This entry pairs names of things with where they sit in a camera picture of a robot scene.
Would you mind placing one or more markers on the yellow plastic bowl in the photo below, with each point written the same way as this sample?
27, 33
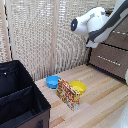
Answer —
78, 87

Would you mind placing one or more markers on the brown drawer cabinet black frame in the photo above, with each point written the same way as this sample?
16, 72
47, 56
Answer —
110, 61

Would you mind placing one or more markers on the beige bamboo folding screen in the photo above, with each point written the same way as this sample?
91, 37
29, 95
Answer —
26, 33

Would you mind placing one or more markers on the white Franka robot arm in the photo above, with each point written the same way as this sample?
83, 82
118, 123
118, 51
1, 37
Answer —
96, 23

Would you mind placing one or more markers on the black fabric storage box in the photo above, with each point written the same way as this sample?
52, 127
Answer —
20, 100

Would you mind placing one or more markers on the colourful printed snack box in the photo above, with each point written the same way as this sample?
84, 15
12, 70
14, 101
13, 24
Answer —
68, 95

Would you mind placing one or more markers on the blue plastic bowl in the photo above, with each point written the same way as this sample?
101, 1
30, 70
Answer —
52, 81

